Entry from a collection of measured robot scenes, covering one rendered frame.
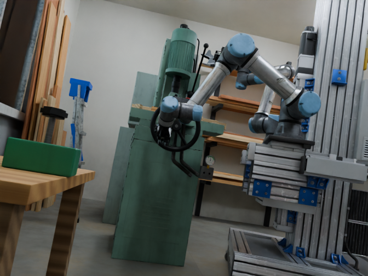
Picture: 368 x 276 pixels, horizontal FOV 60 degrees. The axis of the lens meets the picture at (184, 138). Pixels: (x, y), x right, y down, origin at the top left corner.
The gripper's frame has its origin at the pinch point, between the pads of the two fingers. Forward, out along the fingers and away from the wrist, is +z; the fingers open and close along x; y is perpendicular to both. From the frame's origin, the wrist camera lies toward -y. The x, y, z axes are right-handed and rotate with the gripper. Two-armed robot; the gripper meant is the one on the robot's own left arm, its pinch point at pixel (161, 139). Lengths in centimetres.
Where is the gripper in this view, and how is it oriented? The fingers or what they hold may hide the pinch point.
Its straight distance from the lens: 174.1
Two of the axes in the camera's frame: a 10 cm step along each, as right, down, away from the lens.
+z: -1.7, 5.4, 8.2
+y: -0.4, 8.3, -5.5
